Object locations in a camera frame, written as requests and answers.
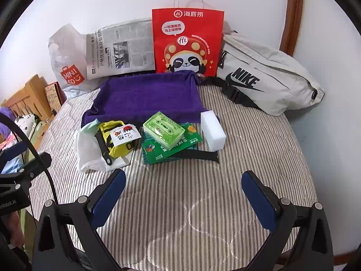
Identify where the white snack sachet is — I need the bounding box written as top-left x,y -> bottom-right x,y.
109,124 -> 141,147

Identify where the grey waist bag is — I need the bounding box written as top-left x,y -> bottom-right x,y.
209,30 -> 326,116

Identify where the striped mattress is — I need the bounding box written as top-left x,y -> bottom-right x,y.
27,85 -> 318,271

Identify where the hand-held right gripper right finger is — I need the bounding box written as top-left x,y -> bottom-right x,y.
242,171 -> 335,271

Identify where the white paper towel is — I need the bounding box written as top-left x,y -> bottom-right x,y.
74,130 -> 133,173

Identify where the light green cloth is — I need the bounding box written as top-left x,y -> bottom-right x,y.
82,119 -> 100,133

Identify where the green foil sachet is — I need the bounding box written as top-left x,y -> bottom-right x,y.
178,123 -> 204,150
142,138 -> 198,165

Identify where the pink patterned cloth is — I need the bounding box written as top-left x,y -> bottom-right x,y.
0,135 -> 21,175

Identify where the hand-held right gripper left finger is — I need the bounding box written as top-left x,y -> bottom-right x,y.
31,169 -> 126,271

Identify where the folded newspaper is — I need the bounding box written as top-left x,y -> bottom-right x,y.
86,18 -> 156,80

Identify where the white plush toy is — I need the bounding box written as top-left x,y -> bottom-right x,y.
13,114 -> 38,139

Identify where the patterned box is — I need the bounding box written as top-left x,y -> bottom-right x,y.
44,82 -> 67,112

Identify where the white sponge block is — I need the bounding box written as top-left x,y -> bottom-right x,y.
200,111 -> 227,151

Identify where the purple plush towel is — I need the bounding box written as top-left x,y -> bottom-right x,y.
82,72 -> 208,129

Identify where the red paper bag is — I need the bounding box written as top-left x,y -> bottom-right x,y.
151,0 -> 225,77

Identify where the black watch strap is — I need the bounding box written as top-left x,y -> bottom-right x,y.
96,131 -> 113,166
166,151 -> 220,163

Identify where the purple plush toy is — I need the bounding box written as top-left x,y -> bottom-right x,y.
0,107 -> 14,136

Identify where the person's left hand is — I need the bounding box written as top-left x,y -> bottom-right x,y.
0,212 -> 26,246

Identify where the wooden door frame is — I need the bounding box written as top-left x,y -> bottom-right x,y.
279,0 -> 304,55

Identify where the white plastic shopping bag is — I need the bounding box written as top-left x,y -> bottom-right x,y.
48,24 -> 99,99

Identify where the wooden headboard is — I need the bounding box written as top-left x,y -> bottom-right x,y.
0,74 -> 57,122

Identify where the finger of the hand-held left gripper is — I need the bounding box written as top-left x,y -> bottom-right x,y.
14,152 -> 53,182
0,141 -> 29,161

